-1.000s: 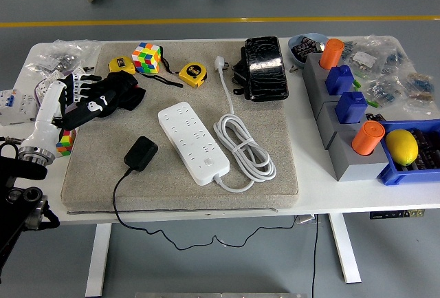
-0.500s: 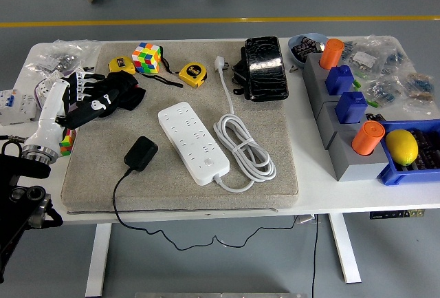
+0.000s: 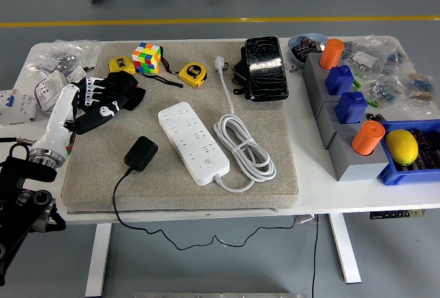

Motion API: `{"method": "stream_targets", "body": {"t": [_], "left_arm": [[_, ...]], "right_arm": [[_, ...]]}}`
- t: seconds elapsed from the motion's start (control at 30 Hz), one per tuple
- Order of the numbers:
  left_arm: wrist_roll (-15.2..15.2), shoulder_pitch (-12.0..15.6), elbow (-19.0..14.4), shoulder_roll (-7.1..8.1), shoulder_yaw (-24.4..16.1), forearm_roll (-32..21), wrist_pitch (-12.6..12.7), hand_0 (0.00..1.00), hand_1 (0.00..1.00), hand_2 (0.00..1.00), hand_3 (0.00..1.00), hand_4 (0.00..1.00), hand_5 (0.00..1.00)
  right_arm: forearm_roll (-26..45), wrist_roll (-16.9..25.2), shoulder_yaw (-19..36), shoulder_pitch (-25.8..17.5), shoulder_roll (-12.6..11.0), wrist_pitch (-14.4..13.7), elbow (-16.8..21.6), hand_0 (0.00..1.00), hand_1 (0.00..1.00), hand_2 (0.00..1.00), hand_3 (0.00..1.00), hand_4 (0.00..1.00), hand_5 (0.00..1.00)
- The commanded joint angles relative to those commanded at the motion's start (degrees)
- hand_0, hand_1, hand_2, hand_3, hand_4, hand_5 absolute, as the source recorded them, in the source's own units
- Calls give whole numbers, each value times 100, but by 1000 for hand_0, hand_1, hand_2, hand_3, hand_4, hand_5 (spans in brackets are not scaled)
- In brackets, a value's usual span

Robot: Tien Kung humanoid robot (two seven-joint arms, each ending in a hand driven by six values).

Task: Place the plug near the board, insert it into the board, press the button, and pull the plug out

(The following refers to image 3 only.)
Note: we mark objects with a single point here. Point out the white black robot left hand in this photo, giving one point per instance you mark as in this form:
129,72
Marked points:
58,119

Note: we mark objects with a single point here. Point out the white power strip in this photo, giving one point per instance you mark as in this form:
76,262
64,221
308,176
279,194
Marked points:
192,139

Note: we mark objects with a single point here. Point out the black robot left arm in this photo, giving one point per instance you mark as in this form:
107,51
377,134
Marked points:
20,174

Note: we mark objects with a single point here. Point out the white circuit breaker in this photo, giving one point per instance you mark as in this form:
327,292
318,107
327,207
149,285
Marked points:
17,108

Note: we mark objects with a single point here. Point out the clear bag of metal parts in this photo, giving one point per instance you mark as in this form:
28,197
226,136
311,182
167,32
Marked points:
62,53

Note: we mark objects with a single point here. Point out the black cloth pouch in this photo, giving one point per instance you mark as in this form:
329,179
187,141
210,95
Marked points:
130,91

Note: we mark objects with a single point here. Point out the yellow tape measure plain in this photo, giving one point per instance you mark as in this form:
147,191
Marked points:
120,64

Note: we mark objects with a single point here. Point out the large colourful puzzle cube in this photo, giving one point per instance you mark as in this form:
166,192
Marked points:
146,58

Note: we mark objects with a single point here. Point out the grey-brown mat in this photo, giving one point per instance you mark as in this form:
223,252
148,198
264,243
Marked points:
172,198

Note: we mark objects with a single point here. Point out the yellow tape measure 5m print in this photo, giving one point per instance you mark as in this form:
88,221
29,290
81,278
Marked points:
192,72

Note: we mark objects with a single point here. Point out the white table leg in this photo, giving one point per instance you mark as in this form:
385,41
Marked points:
345,250
98,260

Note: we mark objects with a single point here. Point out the glossy black case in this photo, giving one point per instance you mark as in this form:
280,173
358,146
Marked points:
266,71

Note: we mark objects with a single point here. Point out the small metal clip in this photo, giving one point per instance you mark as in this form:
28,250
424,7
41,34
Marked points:
293,68

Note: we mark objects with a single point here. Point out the black capacitors heap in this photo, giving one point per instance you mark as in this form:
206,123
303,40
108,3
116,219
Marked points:
304,50
428,150

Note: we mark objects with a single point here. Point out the grey peg holder block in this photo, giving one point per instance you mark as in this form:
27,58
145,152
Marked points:
357,169
313,77
326,119

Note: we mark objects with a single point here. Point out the light blue bowl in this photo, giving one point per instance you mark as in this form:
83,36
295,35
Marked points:
309,36

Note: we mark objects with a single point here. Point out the orange cylinder peg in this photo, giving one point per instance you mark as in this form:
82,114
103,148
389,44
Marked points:
368,138
331,53

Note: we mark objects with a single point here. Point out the blue block peg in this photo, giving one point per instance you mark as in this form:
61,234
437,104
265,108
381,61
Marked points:
340,79
350,107

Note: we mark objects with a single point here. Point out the small green connector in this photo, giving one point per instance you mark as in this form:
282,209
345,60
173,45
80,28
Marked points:
357,83
373,103

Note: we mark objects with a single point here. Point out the clear bag with white label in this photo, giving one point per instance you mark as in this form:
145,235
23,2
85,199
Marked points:
364,58

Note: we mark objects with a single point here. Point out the small black components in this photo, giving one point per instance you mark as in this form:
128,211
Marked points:
374,117

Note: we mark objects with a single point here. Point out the clear bag of blue resistors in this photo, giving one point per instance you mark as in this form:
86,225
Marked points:
381,89

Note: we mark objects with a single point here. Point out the blue plastic bin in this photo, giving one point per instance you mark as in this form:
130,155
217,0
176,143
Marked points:
392,174

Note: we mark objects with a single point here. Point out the yellow lemon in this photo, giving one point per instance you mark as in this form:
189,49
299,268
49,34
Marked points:
402,146

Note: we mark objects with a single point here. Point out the black table control panel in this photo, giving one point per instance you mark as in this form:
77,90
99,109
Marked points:
395,214

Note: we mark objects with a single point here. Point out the clear bag of striped resistors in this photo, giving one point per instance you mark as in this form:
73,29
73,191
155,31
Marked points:
417,84

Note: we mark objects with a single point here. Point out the white wall socket panel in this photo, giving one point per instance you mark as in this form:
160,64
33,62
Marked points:
76,75
49,89

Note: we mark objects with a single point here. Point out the metal bracket under table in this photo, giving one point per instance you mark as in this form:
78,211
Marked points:
306,219

